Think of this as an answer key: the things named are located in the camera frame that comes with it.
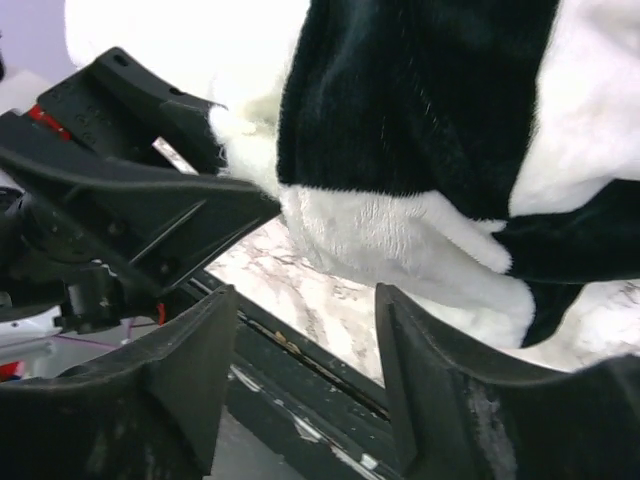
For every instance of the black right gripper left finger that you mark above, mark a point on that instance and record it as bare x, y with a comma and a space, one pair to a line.
148, 410

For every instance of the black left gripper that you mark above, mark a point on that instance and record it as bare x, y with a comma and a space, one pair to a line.
153, 226

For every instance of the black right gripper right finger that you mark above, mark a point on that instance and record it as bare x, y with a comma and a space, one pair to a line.
462, 410

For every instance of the black and white checkered pillowcase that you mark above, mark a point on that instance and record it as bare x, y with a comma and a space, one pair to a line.
482, 156

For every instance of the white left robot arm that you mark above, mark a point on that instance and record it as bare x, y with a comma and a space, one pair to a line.
25, 124

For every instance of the black front mounting rail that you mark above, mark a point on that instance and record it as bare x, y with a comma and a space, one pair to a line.
326, 419

